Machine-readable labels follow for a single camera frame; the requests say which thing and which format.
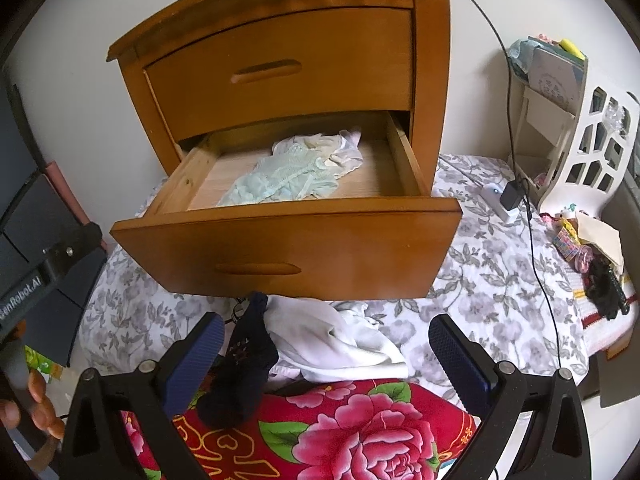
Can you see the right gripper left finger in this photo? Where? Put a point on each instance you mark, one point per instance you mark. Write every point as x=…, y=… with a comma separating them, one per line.
x=96, y=443

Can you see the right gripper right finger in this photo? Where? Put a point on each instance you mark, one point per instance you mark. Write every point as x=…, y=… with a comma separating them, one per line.
x=555, y=444

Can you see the dark navy sock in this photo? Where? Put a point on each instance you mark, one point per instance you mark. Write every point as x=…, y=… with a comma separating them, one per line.
x=236, y=389

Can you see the white cloth garment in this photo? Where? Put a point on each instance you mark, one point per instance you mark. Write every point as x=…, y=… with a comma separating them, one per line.
x=330, y=345

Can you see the cream white garment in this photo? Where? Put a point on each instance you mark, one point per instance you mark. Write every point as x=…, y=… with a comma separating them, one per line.
x=340, y=152

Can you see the person's left hand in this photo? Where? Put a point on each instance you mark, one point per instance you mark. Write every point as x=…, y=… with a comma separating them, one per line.
x=39, y=408

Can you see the dark blue cabinet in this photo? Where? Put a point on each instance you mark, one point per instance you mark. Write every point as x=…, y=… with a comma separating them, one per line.
x=34, y=218

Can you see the red floral blanket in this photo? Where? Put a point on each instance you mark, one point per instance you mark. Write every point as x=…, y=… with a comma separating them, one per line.
x=371, y=429

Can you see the grey floral bed sheet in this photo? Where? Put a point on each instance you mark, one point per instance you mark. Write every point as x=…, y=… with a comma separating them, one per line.
x=504, y=284

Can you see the wooden lower drawer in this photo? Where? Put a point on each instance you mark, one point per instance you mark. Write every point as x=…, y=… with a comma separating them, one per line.
x=381, y=235

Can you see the wooden drawer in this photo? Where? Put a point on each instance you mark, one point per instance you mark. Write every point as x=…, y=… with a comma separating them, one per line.
x=381, y=235
x=305, y=63

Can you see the black cloth item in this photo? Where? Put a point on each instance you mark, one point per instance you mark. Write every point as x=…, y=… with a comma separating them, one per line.
x=604, y=290

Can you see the colourful fabric pile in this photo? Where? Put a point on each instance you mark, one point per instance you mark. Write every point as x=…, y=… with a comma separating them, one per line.
x=580, y=238

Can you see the black charger adapter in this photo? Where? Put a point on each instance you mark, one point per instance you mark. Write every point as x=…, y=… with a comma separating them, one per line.
x=512, y=195

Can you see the white small device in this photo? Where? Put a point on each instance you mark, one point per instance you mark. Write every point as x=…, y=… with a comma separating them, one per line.
x=491, y=194

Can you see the white plastic storage rack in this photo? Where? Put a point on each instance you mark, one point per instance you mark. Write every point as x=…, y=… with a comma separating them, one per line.
x=576, y=130

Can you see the light green lace garment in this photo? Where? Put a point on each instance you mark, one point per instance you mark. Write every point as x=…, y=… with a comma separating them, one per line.
x=295, y=174

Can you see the wooden nightstand cabinet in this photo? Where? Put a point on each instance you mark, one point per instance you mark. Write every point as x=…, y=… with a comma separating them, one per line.
x=186, y=22

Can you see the wooden upper drawer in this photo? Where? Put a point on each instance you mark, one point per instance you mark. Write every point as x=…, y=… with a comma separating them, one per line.
x=305, y=63

